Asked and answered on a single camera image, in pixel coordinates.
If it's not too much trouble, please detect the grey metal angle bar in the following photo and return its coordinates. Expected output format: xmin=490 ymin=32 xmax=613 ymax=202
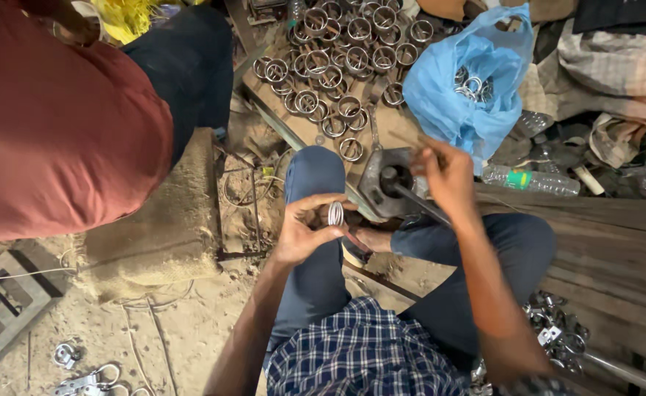
xmin=239 ymin=81 xmax=385 ymax=223

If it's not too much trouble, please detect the grey hollow concrete block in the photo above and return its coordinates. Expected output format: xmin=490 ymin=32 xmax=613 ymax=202
xmin=0 ymin=250 xmax=66 ymax=367

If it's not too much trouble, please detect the blue plastic bag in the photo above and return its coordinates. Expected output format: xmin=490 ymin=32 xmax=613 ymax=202
xmin=402 ymin=4 xmax=534 ymax=176

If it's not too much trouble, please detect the silver metal pipe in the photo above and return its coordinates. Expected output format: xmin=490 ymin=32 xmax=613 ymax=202
xmin=580 ymin=350 xmax=646 ymax=396

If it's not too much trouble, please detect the black press lever handle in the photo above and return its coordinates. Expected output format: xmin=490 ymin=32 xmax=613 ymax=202
xmin=380 ymin=165 xmax=451 ymax=227

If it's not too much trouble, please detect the person's leg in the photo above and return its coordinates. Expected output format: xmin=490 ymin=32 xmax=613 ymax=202
xmin=390 ymin=212 xmax=558 ymax=372
xmin=267 ymin=145 xmax=358 ymax=354

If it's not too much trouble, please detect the metal clamp with ring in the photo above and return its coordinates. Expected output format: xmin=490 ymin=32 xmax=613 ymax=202
xmin=52 ymin=362 xmax=154 ymax=396

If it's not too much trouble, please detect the clear water bottle green label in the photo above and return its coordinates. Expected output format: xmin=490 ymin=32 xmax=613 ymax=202
xmin=481 ymin=164 xmax=581 ymax=198

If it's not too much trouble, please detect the grey metal press block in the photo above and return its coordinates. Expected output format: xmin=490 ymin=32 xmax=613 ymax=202
xmin=357 ymin=147 xmax=451 ymax=222

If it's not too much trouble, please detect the heap of cloths and scrap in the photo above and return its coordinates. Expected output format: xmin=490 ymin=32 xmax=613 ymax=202
xmin=488 ymin=0 xmax=646 ymax=200

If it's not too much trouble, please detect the brown burlap sack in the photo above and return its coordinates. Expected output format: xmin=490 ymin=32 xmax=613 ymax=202
xmin=72 ymin=127 xmax=223 ymax=304

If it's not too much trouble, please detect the person's right leg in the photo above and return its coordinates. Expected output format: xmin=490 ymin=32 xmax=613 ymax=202
xmin=390 ymin=212 xmax=558 ymax=372

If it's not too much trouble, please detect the weathered wooden plank bench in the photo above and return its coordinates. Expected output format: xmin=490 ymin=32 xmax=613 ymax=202
xmin=473 ymin=183 xmax=646 ymax=376

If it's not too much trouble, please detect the pile of silver pipe clamps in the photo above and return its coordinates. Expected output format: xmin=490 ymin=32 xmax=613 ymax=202
xmin=467 ymin=290 xmax=591 ymax=396

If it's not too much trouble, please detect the yellow fibre bundle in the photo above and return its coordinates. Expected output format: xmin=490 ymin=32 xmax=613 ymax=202
xmin=90 ymin=0 xmax=161 ymax=46

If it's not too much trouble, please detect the spread of metal ring clamps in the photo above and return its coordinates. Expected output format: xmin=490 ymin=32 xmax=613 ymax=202
xmin=252 ymin=0 xmax=435 ymax=164

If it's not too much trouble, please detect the person's foot in sandal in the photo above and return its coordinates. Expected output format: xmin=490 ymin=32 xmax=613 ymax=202
xmin=342 ymin=224 xmax=396 ymax=267

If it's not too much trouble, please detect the person's plaid shirt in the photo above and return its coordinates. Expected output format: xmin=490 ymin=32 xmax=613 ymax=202
xmin=265 ymin=296 xmax=571 ymax=396

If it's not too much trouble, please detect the person's left leg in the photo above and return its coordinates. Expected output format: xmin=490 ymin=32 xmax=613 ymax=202
xmin=267 ymin=145 xmax=358 ymax=354

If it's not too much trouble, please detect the bunch of rings in bag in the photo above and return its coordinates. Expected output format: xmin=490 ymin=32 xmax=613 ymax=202
xmin=453 ymin=66 xmax=495 ymax=104

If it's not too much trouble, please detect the black metal rod frame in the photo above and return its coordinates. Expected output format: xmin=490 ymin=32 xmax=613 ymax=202
xmin=214 ymin=147 xmax=281 ymax=263

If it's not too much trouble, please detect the person's right hand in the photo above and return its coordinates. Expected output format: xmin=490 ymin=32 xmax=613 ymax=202
xmin=409 ymin=136 xmax=481 ymax=222

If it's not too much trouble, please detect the small metal clamp piece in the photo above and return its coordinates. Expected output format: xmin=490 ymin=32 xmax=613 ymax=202
xmin=52 ymin=342 xmax=83 ymax=370

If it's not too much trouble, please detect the person's left hand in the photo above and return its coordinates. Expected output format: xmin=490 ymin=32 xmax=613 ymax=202
xmin=272 ymin=192 xmax=359 ymax=268

